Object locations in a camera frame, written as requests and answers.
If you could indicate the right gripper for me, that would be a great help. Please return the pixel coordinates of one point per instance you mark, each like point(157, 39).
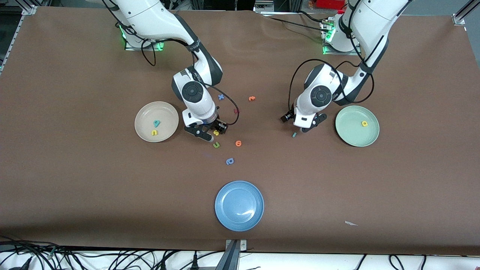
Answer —
point(217, 125)

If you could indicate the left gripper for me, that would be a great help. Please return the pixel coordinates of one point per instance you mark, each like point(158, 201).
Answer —
point(283, 118)

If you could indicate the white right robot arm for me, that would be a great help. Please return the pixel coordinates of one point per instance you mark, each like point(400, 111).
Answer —
point(150, 15)

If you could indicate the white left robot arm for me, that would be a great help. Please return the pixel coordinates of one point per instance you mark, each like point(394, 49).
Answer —
point(375, 18)

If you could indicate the beige brown plate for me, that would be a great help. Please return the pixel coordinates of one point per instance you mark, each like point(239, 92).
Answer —
point(165, 112)

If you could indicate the green plate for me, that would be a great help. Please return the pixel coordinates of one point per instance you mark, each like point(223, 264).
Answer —
point(352, 131)

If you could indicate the blue plate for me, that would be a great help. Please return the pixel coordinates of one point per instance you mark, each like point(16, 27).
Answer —
point(239, 206)

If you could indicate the white paper scrap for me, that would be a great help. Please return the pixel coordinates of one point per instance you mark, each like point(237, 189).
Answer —
point(350, 223)

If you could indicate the brown table cover sheet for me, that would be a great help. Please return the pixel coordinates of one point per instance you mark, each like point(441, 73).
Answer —
point(112, 187)

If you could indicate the black power plug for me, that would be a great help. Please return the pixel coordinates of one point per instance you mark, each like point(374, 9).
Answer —
point(195, 261)

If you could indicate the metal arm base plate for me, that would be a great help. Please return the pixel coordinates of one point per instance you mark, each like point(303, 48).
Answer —
point(133, 48)
point(337, 53)

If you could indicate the grey metal rack frame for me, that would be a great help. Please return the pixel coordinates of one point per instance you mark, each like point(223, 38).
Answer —
point(264, 5)

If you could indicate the grey metal frame bracket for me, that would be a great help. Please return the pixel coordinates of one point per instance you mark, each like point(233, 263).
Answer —
point(234, 255)

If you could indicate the aluminium frame corner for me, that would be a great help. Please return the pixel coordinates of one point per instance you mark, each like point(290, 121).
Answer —
point(459, 18)

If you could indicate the aluminium frame rail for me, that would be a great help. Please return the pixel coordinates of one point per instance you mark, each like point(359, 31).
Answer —
point(29, 9)

